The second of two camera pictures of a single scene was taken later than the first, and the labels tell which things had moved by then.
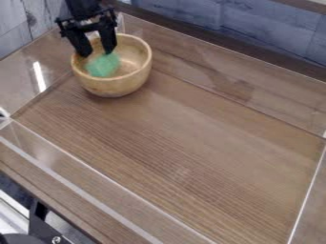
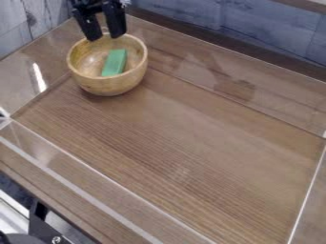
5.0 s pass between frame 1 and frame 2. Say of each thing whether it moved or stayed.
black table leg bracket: stayed
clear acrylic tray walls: stayed
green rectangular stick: moved
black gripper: moved
